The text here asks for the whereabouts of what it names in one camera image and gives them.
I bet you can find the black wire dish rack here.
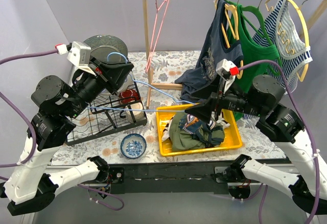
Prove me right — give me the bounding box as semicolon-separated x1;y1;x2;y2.
67;82;147;146

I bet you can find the black white striped tank top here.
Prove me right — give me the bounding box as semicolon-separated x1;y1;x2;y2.
161;118;230;142

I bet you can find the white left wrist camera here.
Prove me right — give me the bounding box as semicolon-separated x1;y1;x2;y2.
67;41;94;74

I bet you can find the yellow plastic hanger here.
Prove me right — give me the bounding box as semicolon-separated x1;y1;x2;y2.
214;0;245;79

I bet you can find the navy white striped tank top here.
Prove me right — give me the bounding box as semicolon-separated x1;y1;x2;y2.
264;0;313;92

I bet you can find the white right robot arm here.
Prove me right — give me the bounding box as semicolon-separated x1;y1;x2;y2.
185;75;326;215

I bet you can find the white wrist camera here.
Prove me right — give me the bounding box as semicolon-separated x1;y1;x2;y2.
67;41;94;74
216;59;243;93

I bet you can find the yellow plastic tray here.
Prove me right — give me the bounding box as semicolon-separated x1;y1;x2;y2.
156;104;243;156

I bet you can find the wooden yellow curved hanger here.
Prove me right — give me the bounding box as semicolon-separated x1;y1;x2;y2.
264;0;315;82

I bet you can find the olive green tank top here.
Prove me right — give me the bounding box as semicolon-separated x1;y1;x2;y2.
168;112;225;152

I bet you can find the dark green patterned plate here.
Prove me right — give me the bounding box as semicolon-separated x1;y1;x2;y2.
83;35;128;63

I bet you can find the green plastic hanger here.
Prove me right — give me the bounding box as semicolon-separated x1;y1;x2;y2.
227;0;283;76

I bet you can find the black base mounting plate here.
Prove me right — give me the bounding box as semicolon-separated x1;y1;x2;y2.
110;161;231;194

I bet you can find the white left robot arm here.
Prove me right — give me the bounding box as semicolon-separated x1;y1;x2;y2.
1;58;133;216

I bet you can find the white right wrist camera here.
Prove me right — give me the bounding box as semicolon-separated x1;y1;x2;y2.
216;59;243;93

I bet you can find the pink wire hanger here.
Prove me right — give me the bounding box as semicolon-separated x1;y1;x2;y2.
145;0;170;73

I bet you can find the white ceramic plate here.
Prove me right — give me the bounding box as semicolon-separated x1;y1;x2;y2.
101;71;134;96

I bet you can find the red cup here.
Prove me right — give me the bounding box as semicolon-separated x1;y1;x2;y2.
119;88;140;104

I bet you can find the beige ceramic mug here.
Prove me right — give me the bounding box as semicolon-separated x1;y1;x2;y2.
125;102;145;123

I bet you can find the blue white patterned bowl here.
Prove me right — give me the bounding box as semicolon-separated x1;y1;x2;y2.
121;133;147;159

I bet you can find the light blue wire hanger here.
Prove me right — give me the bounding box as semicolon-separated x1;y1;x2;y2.
91;52;202;114

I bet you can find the navy blue tank top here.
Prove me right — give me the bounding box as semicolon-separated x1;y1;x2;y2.
175;0;243;103

